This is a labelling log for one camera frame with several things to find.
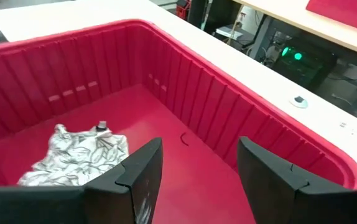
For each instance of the red flat mat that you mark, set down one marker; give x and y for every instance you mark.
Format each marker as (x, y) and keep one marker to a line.
(346, 12)

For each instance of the small black thread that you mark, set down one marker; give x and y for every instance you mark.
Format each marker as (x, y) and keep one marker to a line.
(182, 140)

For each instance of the white flat box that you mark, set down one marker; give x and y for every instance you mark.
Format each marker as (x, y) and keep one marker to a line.
(228, 32)

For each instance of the red plastic laundry bin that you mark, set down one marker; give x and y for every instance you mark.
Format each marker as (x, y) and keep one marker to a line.
(197, 102)

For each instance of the light background desk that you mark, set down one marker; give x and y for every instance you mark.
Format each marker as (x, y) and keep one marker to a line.
(290, 15)

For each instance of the white grey patterned garment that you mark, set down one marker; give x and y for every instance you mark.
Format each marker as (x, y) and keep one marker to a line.
(72, 158)

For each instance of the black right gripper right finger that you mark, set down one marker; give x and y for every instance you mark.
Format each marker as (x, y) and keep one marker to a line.
(290, 205)

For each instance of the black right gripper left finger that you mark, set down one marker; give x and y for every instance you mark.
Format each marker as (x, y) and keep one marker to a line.
(72, 205)

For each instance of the white desk power outlet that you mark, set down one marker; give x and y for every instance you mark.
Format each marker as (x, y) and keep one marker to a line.
(342, 124)

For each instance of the black computer tower green lights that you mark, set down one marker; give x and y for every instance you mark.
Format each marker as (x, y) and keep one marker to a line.
(306, 68)

